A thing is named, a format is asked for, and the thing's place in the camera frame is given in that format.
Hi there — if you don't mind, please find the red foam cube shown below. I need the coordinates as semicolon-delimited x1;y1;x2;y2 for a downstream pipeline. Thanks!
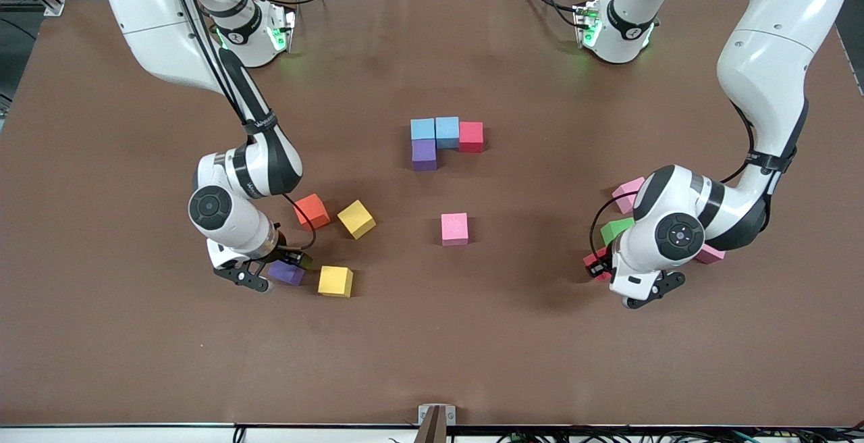
459;121;485;155
583;249;612;283

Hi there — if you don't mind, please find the purple foam cube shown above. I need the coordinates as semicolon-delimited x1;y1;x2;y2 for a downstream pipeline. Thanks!
412;139;438;172
268;261;306;286

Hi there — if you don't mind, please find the green foam cube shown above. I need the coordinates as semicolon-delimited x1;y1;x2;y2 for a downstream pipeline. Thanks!
600;217;635;248

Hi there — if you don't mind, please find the orange foam cube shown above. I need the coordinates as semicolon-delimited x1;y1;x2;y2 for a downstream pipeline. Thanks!
293;193;331;232

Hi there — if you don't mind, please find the yellow foam cube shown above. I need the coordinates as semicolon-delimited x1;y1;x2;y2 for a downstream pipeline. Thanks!
337;200;377;240
317;265;354;298

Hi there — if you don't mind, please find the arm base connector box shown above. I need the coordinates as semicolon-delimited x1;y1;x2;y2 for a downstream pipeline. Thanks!
265;3;298;53
572;1;603;49

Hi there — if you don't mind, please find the large table cover sheet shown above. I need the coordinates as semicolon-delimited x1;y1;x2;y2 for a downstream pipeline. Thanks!
0;0;864;427

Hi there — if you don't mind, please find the grey metal table bracket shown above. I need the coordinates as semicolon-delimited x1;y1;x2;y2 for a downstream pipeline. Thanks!
413;404;457;443

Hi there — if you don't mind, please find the white table edge rail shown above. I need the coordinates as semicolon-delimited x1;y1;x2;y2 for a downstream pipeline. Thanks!
0;424;864;443

